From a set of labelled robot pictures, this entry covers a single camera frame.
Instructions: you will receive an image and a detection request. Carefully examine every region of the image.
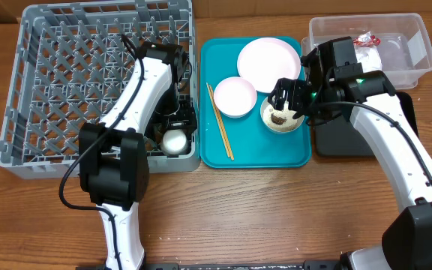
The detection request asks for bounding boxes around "white paper napkin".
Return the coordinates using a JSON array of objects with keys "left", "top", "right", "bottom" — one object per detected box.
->
[{"left": 355, "top": 46, "right": 383, "bottom": 73}]

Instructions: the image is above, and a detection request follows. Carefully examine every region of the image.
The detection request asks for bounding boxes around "grey plastic dish rack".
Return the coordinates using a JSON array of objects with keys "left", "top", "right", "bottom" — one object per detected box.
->
[{"left": 0, "top": 1, "right": 197, "bottom": 179}]

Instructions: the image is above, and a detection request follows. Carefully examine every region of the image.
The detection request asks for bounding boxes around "grey bowl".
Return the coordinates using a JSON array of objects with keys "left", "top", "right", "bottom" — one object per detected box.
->
[{"left": 259, "top": 95, "right": 306, "bottom": 134}]

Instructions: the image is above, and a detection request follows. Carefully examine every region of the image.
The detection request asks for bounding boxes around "clear plastic waste bin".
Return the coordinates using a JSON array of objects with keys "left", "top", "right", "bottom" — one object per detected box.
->
[{"left": 302, "top": 13, "right": 432, "bottom": 89}]

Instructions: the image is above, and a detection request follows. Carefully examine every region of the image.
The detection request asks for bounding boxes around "wooden chopstick left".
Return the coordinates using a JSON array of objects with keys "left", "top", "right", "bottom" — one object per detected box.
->
[{"left": 205, "top": 82, "right": 233, "bottom": 161}]

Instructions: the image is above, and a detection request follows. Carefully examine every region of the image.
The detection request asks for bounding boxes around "pink bowl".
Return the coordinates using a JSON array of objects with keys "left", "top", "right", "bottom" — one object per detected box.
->
[{"left": 213, "top": 76, "right": 257, "bottom": 119}]

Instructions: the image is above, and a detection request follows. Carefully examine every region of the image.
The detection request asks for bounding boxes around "white plastic cup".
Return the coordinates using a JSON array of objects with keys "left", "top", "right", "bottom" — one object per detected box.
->
[{"left": 160, "top": 130, "right": 188, "bottom": 156}]

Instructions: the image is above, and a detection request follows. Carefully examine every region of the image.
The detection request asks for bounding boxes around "large pink round plate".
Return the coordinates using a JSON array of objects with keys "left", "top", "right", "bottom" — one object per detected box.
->
[{"left": 237, "top": 37, "right": 301, "bottom": 94}]

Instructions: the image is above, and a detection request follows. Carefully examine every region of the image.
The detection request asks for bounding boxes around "red snack wrapper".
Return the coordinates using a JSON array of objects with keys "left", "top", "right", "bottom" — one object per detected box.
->
[{"left": 352, "top": 31, "right": 381, "bottom": 47}]

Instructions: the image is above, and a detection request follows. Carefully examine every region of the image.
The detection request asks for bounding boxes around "brown food scrap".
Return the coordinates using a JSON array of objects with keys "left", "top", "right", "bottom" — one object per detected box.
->
[{"left": 271, "top": 114, "right": 287, "bottom": 125}]

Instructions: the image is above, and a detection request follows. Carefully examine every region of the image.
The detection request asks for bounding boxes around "wooden chopstick right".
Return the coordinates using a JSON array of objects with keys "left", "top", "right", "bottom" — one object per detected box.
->
[{"left": 208, "top": 84, "right": 236, "bottom": 161}]

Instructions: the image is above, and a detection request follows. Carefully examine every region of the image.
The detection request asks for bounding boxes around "black food waste tray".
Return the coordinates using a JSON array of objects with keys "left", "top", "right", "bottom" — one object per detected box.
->
[{"left": 313, "top": 92, "right": 419, "bottom": 157}]

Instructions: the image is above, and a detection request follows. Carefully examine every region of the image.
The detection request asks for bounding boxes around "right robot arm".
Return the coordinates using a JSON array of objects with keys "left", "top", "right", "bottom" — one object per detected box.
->
[{"left": 268, "top": 37, "right": 432, "bottom": 270}]

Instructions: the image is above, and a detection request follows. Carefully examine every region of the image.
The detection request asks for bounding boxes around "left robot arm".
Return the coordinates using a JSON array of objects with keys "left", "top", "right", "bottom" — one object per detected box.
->
[{"left": 79, "top": 42, "right": 197, "bottom": 269}]

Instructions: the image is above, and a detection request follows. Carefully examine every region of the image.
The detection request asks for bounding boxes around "wooden chopstick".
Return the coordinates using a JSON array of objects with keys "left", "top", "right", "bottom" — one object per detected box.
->
[
  {"left": 208, "top": 84, "right": 236, "bottom": 161},
  {"left": 205, "top": 82, "right": 233, "bottom": 161}
]

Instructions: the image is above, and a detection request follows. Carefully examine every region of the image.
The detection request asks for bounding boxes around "white rice pile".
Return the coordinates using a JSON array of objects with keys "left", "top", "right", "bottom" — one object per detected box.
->
[{"left": 262, "top": 101, "right": 303, "bottom": 132}]

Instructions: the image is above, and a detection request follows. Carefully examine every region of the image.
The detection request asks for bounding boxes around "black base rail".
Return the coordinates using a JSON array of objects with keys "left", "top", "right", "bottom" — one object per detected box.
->
[{"left": 141, "top": 260, "right": 348, "bottom": 270}]

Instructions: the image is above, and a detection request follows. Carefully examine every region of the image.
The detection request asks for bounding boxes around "teal plastic serving tray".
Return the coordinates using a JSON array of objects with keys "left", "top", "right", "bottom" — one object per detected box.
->
[{"left": 199, "top": 37, "right": 312, "bottom": 169}]

